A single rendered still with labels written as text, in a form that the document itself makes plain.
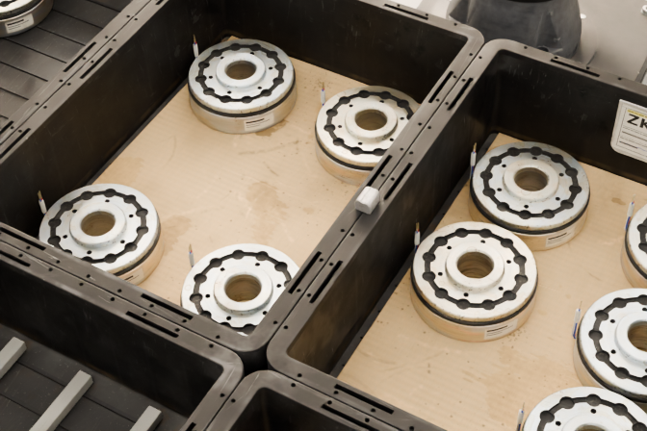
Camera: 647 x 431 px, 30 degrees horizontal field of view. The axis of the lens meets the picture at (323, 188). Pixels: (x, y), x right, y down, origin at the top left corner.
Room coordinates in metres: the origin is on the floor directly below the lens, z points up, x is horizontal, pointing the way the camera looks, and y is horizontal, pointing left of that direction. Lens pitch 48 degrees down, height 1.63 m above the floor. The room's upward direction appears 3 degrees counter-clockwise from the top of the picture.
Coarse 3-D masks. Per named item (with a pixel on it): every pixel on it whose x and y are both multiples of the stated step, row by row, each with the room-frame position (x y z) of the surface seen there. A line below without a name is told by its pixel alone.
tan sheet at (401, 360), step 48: (624, 192) 0.71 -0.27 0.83; (576, 240) 0.66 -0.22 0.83; (576, 288) 0.61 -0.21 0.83; (624, 288) 0.60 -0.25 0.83; (384, 336) 0.57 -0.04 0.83; (432, 336) 0.56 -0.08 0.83; (528, 336) 0.56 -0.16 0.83; (384, 384) 0.52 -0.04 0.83; (432, 384) 0.52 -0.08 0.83; (480, 384) 0.52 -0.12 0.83; (528, 384) 0.51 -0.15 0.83; (576, 384) 0.51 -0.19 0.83
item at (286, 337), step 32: (480, 64) 0.78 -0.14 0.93; (544, 64) 0.78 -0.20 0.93; (576, 64) 0.77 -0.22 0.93; (448, 96) 0.74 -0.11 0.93; (640, 96) 0.73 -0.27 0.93; (416, 160) 0.67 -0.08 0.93; (384, 192) 0.63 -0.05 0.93; (352, 256) 0.57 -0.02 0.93; (320, 288) 0.54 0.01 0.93; (288, 320) 0.51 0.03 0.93; (288, 352) 0.49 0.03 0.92; (320, 384) 0.46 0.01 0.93; (384, 416) 0.43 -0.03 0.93; (416, 416) 0.43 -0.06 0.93
